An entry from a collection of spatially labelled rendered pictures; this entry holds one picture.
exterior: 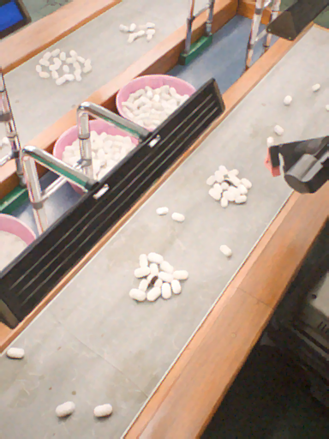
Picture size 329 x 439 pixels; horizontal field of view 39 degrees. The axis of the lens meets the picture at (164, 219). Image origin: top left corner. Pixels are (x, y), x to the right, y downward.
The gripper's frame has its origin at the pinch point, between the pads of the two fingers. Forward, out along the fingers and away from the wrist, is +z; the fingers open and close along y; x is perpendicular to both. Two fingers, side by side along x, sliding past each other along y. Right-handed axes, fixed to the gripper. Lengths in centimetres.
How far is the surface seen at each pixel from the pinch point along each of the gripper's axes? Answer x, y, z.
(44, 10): 134, -33, 228
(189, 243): -15.9, -24.5, 9.0
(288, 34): 31.0, 10.7, 6.7
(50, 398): -37, -63, -9
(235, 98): 22.7, 7.2, 37.7
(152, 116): 21.4, -20.2, 39.3
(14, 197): 4, -64, 29
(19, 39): 59, -54, 67
